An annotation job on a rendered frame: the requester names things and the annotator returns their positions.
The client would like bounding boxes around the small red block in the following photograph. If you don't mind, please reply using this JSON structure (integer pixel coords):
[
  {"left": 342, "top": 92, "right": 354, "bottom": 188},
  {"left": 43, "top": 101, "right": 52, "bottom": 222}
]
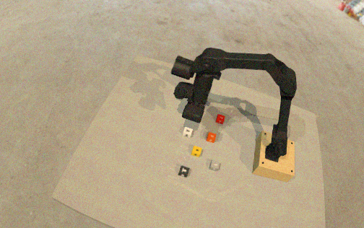
[{"left": 216, "top": 114, "right": 225, "bottom": 124}]

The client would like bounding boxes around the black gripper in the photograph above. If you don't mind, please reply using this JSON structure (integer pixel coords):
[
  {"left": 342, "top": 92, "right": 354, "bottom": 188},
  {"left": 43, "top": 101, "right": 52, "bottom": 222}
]
[{"left": 182, "top": 83, "right": 212, "bottom": 123}]

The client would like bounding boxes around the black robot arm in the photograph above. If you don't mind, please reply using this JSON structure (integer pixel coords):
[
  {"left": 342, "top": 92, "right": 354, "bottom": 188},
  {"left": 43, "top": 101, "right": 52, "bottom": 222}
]
[{"left": 171, "top": 48, "right": 297, "bottom": 162}]

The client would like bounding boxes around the white block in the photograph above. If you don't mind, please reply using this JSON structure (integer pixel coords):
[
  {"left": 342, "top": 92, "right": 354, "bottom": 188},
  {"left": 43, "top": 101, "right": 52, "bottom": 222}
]
[{"left": 183, "top": 127, "right": 193, "bottom": 138}]

